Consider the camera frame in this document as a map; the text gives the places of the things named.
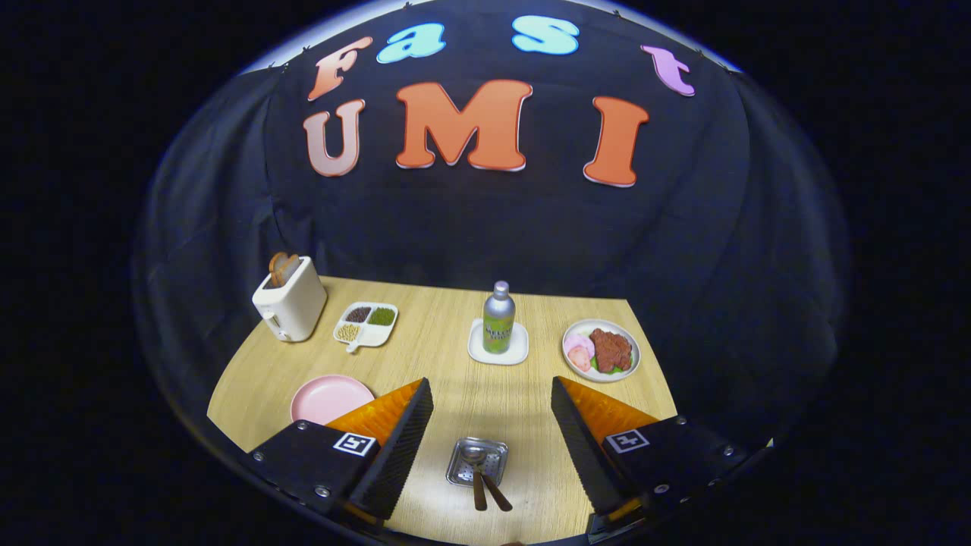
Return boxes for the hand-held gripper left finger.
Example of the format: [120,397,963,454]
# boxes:
[247,377,435,526]

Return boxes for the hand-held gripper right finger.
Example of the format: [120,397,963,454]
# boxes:
[551,375,752,532]

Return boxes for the metal spoon with brown handle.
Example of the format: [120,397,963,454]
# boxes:
[464,447,488,512]

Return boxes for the metal fork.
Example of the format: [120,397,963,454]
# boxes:
[479,459,514,513]

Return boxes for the perforated metal tray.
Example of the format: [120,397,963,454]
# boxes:
[445,437,509,488]

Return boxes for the pink round plate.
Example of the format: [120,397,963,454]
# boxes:
[291,374,376,425]

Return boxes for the white plate with meat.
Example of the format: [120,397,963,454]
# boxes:
[562,318,642,383]

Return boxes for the white square coaster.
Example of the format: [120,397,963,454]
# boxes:
[467,318,529,366]

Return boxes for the white sectioned bean dish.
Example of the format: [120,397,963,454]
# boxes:
[333,301,399,354]

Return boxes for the green label soda bottle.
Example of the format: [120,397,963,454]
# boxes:
[482,281,517,355]

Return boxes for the white toaster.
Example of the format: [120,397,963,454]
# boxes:
[252,256,328,343]

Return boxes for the toasted bread slices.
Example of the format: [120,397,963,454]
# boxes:
[269,252,300,287]

